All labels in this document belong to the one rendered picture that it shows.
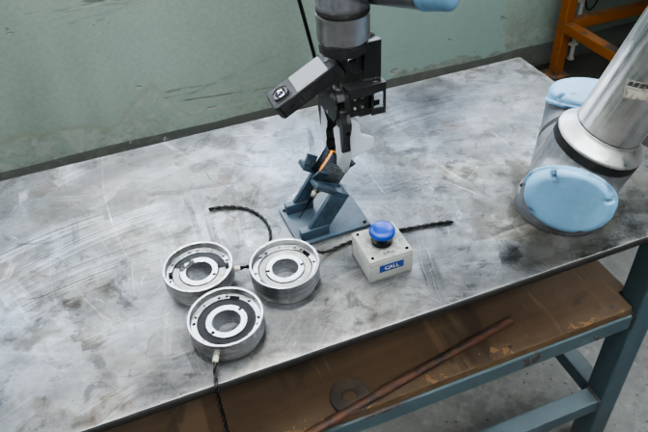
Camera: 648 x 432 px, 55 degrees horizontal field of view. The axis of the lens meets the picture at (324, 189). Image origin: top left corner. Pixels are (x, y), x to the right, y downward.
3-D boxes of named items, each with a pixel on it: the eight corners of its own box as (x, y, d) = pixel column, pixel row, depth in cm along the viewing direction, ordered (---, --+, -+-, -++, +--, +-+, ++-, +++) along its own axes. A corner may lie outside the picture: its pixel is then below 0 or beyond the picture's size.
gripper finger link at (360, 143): (380, 172, 98) (375, 117, 94) (345, 181, 97) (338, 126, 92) (371, 164, 101) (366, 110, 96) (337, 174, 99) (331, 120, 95)
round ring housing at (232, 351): (204, 302, 94) (200, 283, 91) (273, 309, 92) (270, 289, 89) (181, 361, 86) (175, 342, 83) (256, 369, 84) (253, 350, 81)
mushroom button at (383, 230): (375, 262, 95) (375, 238, 92) (364, 246, 98) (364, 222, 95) (399, 256, 96) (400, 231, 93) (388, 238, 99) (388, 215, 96)
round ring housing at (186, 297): (168, 316, 92) (162, 298, 89) (167, 266, 100) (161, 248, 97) (239, 303, 93) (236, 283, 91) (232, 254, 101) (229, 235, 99)
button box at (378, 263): (370, 284, 95) (370, 261, 92) (352, 254, 100) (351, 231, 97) (418, 269, 97) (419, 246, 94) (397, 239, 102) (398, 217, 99)
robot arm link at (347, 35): (327, 26, 82) (305, 4, 88) (329, 58, 85) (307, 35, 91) (379, 14, 84) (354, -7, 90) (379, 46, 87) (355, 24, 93)
